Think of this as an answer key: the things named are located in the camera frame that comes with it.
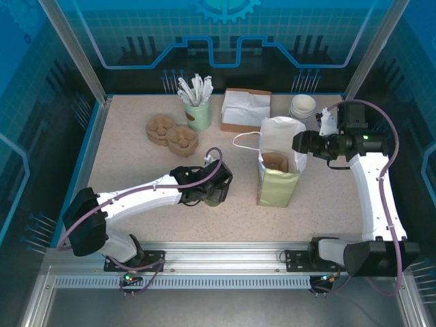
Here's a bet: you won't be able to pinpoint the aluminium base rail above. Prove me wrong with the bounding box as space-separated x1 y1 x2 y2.
44 240 379 276

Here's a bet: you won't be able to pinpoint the stack of white paper cups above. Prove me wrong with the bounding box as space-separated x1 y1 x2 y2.
288 93 316 124

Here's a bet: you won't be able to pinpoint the aluminium frame post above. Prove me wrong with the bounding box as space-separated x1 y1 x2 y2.
37 0 113 106
342 0 411 105

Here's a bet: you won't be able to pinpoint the slotted metal cable duct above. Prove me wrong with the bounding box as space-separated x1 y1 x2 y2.
53 275 313 290

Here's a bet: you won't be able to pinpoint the small LED circuit board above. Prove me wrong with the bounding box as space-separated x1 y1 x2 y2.
316 273 341 287
119 270 142 287

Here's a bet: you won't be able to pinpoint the brown pulp cup carrier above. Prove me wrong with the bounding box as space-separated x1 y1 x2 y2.
260 152 290 173

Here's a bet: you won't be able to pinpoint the white paper napkins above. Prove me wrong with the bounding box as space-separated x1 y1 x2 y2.
221 90 272 127

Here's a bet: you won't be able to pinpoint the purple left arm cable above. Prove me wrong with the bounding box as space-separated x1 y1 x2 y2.
56 146 225 253

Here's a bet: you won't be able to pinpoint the brown cardboard napkin box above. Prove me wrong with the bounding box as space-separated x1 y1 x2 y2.
219 87 273 133

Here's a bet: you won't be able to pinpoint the floral green paper bag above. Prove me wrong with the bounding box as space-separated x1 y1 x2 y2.
232 115 307 208

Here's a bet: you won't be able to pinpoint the green straw holder cup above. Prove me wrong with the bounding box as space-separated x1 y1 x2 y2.
184 89 212 133

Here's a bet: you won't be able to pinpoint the stack of brown pulp carriers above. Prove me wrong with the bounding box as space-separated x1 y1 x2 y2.
145 114 200 159

